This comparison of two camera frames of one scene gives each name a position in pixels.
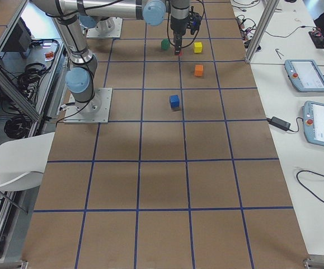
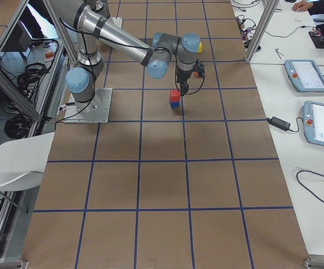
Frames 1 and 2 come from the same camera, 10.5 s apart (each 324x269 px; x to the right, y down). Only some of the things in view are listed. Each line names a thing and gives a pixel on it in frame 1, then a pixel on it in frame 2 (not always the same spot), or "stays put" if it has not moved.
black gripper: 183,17 → 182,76
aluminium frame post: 267,17 stays put
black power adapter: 280,123 stays put
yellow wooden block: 198,47 stays put
